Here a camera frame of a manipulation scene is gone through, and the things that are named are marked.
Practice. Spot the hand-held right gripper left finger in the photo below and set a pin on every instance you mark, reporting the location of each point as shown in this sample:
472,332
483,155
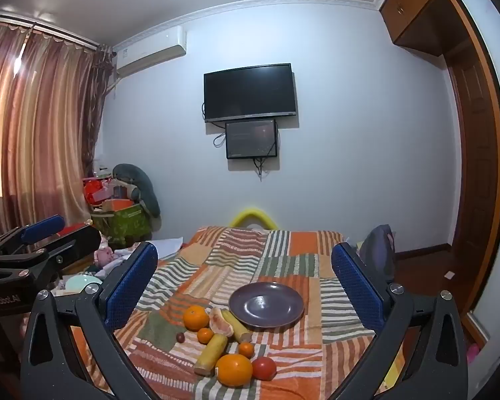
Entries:
133,283

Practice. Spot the red tomato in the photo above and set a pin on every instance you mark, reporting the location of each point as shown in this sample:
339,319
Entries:
264,368

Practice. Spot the green patterned box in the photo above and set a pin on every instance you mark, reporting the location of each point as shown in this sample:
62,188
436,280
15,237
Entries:
125,223

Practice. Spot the white air conditioner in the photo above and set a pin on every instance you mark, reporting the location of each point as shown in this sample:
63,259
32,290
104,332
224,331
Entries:
150,52

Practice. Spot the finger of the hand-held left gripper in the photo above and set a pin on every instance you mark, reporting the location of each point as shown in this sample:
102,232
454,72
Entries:
73,243
41,228

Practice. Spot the striped patchwork blanket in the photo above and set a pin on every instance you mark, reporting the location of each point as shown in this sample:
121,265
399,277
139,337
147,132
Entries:
291,264

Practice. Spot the wooden door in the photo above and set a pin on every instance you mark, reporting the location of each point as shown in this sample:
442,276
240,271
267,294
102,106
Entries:
475,175

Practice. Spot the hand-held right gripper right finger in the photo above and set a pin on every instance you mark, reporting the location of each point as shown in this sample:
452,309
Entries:
356,283

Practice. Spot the purple plate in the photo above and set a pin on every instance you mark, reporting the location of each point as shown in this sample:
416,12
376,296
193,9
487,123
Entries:
266,306

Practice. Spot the grey plush toy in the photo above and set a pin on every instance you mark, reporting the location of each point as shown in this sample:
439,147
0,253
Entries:
141,183

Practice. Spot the pink toy figure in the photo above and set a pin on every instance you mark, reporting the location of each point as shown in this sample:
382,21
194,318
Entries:
104,255

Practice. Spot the yellow corn cob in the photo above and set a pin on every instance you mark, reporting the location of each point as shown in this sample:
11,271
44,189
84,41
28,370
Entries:
237,328
210,355

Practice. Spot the medium orange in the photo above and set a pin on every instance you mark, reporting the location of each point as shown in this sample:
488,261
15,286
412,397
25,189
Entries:
196,318

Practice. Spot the small black wall monitor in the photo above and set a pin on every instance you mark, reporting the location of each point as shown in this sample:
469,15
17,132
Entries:
252,139

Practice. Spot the wooden overhead cabinet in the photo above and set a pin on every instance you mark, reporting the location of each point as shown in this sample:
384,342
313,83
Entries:
416,12

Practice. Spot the pink slipper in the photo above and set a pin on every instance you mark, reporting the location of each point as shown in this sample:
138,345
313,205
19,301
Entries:
473,352

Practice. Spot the dark blue backpack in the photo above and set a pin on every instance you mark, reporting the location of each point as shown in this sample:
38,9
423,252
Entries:
377,250

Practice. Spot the white papers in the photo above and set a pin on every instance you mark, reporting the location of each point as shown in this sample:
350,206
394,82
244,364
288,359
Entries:
168,246

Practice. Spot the orange flat box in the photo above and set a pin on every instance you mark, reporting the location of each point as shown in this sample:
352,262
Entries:
118,204

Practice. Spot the pink grapefruit slice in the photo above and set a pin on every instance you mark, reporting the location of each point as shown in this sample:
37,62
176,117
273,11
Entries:
220,321

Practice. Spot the black wall television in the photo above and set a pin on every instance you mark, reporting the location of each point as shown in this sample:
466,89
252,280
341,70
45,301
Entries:
250,91

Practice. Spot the small tangerine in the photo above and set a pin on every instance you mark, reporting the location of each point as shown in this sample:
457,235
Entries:
246,349
205,335

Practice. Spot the brown striped curtain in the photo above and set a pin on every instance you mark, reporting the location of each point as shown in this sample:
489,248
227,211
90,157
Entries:
37,125

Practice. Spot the large orange with sticker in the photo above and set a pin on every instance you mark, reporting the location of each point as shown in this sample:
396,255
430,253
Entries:
234,371

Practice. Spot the red box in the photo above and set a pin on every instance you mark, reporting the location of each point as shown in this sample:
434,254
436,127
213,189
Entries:
95,191

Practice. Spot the mint green plate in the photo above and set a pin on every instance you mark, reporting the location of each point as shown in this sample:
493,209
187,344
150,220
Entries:
81,283

